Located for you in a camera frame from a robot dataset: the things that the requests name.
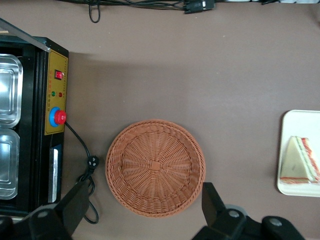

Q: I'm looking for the black sealing machine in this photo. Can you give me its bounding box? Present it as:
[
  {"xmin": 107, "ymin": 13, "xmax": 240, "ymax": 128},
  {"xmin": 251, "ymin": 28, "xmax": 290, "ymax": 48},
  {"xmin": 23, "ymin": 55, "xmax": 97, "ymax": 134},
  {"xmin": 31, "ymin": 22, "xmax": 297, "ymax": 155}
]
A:
[{"xmin": 0, "ymin": 17, "xmax": 70, "ymax": 217}]

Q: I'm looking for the black power cable with plug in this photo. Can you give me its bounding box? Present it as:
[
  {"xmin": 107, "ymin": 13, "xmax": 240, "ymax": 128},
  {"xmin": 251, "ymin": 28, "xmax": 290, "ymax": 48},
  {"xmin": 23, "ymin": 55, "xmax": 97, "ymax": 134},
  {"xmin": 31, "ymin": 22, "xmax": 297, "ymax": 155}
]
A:
[{"xmin": 63, "ymin": 119, "xmax": 101, "ymax": 225}]

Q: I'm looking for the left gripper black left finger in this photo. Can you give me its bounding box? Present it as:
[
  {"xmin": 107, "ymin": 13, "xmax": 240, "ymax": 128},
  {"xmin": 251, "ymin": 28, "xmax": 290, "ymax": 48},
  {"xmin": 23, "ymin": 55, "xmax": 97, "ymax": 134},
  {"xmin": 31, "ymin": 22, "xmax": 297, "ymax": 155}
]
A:
[{"xmin": 0, "ymin": 180, "xmax": 91, "ymax": 240}]

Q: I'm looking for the triangular sandwich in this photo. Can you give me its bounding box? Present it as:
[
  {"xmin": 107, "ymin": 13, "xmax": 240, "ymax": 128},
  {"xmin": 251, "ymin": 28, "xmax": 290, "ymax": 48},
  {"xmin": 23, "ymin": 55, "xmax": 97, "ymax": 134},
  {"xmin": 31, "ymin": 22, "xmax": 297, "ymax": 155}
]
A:
[{"xmin": 279, "ymin": 135, "xmax": 320, "ymax": 185}]

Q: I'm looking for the round brown wicker basket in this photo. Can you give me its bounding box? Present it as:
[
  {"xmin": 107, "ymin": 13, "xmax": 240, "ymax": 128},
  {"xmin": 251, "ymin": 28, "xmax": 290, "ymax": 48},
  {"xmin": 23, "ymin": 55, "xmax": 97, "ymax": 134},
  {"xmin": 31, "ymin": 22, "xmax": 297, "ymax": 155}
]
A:
[{"xmin": 104, "ymin": 119, "xmax": 207, "ymax": 219}]

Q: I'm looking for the steel food container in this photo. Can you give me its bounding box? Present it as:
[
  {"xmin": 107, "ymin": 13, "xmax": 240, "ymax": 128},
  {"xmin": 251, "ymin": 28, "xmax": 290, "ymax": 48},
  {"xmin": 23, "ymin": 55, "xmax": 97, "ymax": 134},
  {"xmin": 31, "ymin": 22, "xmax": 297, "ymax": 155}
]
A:
[
  {"xmin": 0, "ymin": 128, "xmax": 21, "ymax": 201},
  {"xmin": 0, "ymin": 53, "xmax": 24, "ymax": 129}
]

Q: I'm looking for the black cable with connector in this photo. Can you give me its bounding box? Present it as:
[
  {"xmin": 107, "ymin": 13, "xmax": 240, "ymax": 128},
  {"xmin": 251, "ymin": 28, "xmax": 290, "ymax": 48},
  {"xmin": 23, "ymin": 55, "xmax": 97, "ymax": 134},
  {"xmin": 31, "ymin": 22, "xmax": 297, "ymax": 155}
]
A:
[{"xmin": 53, "ymin": 0, "xmax": 216, "ymax": 24}]

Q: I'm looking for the beige plastic tray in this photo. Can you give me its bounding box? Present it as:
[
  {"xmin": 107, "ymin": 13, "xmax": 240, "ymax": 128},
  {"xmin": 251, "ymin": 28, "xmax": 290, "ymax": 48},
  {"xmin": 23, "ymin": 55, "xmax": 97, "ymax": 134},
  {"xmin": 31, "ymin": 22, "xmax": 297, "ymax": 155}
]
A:
[{"xmin": 276, "ymin": 109, "xmax": 320, "ymax": 197}]

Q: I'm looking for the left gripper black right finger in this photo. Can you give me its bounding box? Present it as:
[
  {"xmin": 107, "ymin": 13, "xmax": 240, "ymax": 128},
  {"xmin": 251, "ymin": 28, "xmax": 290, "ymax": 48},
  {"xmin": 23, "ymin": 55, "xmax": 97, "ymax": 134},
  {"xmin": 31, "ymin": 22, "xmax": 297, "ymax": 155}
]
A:
[{"xmin": 191, "ymin": 181, "xmax": 306, "ymax": 240}]

